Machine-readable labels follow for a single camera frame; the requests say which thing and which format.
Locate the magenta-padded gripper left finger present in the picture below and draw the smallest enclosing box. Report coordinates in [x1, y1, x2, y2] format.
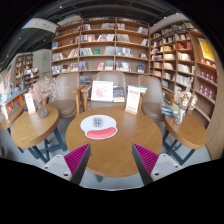
[41, 143, 92, 186]

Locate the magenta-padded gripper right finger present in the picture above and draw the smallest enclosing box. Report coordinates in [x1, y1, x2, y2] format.
[131, 143, 184, 186]

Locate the transparent computer mouse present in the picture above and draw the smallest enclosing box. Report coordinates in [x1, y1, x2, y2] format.
[92, 116, 104, 129]

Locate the white mouse pad red rest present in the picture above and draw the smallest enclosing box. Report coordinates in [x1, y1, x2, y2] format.
[79, 114, 119, 140]

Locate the round wooden side table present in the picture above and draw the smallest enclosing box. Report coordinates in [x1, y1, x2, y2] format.
[162, 113, 209, 167]
[0, 105, 25, 132]
[10, 105, 68, 164]

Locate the stack of colourful books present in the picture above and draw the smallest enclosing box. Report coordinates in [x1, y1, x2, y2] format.
[160, 103, 179, 118]

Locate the beige dried flowers glass vase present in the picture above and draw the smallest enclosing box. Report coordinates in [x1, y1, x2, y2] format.
[173, 77, 198, 126]

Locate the pink dried flowers glass vase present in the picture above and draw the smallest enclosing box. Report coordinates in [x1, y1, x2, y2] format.
[28, 76, 59, 120]

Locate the white sign wooden base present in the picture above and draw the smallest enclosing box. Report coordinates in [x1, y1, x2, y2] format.
[124, 85, 142, 116]

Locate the brown padded wooden armchair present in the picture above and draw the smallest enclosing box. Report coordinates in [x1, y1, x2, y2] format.
[46, 73, 86, 119]
[79, 70, 148, 111]
[137, 74, 176, 123]

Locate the dark upright book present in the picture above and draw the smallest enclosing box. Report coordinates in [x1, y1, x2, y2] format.
[112, 86, 126, 103]

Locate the light blue book stack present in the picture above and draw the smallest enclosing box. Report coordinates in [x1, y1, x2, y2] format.
[128, 84, 148, 94]

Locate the small white sign card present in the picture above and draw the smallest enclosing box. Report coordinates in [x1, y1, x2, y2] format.
[24, 92, 37, 115]

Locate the white framed picture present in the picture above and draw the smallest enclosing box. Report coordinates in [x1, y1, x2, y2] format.
[90, 80, 115, 103]

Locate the orange book display shelf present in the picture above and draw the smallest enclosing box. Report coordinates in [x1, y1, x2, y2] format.
[0, 88, 28, 114]

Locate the distant wooden bookshelf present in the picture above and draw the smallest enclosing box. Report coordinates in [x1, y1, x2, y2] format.
[14, 52, 40, 88]

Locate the curved wooden bookshelf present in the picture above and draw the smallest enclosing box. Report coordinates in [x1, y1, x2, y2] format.
[148, 19, 219, 124]

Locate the wide wooden bookshelf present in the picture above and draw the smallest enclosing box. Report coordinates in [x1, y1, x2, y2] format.
[50, 16, 151, 76]

